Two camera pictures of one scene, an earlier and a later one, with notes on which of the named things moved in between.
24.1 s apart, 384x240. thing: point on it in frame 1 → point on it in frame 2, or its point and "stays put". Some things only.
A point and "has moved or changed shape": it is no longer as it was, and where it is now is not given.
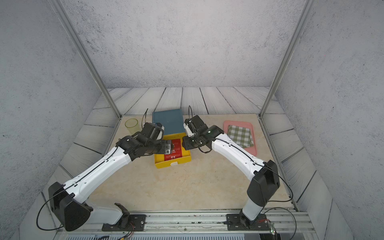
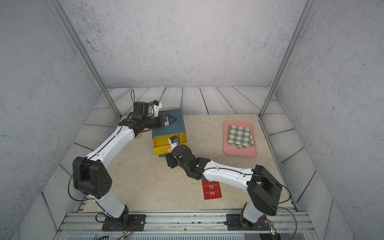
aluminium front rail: (188, 222) stays put
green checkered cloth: (242, 136) stays put
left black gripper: (166, 148) → (161, 124)
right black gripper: (186, 144) → (170, 158)
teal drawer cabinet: (172, 120) stays put
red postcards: (176, 152) has moved or changed shape
